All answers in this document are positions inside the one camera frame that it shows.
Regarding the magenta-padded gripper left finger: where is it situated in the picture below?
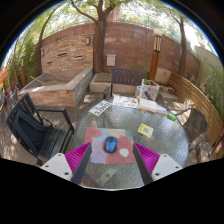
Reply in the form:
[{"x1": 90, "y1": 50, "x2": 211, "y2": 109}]
[{"x1": 40, "y1": 142, "x2": 94, "y2": 186}]

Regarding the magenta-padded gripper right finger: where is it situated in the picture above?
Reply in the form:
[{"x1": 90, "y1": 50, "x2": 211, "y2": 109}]
[{"x1": 132, "y1": 142, "x2": 184, "y2": 186}]

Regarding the blue computer mouse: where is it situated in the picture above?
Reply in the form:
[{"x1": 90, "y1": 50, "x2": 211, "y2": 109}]
[{"x1": 103, "y1": 135, "x2": 119, "y2": 154}]

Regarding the red floral mouse pad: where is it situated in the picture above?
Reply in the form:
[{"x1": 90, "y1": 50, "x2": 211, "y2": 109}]
[{"x1": 83, "y1": 126, "x2": 137, "y2": 165}]

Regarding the yellow square card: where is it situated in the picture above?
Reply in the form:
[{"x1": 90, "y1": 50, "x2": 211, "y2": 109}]
[{"x1": 137, "y1": 122, "x2": 155, "y2": 138}]

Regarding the black plastic chair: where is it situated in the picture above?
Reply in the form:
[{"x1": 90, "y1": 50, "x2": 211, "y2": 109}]
[{"x1": 5, "y1": 92, "x2": 76, "y2": 167}]

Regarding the green tube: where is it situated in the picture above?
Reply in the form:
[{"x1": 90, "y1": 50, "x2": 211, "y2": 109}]
[{"x1": 166, "y1": 111, "x2": 178, "y2": 122}]

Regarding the thin white booklet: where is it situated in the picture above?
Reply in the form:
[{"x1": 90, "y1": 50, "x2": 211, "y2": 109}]
[{"x1": 155, "y1": 104, "x2": 168, "y2": 115}]

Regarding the black backpack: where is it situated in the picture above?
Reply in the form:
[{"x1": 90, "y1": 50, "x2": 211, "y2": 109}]
[{"x1": 13, "y1": 109, "x2": 54, "y2": 151}]

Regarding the open white book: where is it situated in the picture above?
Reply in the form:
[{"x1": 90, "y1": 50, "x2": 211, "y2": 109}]
[{"x1": 138, "y1": 98, "x2": 158, "y2": 113}]

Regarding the brown wicker chair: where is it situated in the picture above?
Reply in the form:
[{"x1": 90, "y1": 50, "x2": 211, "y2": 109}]
[{"x1": 174, "y1": 107, "x2": 209, "y2": 154}]

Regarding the stone raised garden bed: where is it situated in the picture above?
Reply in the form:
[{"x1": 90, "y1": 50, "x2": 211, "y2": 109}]
[{"x1": 18, "y1": 67, "x2": 94, "y2": 108}]

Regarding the beige square planter box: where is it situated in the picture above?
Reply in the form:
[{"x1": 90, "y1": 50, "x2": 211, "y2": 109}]
[{"x1": 142, "y1": 79, "x2": 160, "y2": 102}]

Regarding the beige stone slab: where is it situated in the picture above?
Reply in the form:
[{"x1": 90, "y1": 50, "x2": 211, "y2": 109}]
[{"x1": 154, "y1": 67, "x2": 172, "y2": 86}]

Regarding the dark wooden slatted chair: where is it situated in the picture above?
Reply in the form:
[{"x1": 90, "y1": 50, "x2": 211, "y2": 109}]
[{"x1": 103, "y1": 67, "x2": 144, "y2": 98}]

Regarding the thin leaning tree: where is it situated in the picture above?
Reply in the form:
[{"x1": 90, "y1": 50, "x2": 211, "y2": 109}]
[{"x1": 35, "y1": 6, "x2": 64, "y2": 76}]

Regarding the slim straight tree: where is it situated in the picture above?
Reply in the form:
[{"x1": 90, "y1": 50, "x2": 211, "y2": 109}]
[{"x1": 166, "y1": 13, "x2": 189, "y2": 78}]

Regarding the large forked tree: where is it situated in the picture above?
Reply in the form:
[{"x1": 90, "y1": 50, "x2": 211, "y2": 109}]
[{"x1": 69, "y1": 0, "x2": 124, "y2": 75}]

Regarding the wooden lamp post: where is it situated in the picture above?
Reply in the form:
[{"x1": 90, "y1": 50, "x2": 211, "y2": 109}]
[{"x1": 148, "y1": 28, "x2": 164, "y2": 81}]

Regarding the grey wall utility box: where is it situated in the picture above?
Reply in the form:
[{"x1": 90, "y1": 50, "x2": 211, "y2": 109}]
[{"x1": 106, "y1": 54, "x2": 117, "y2": 67}]

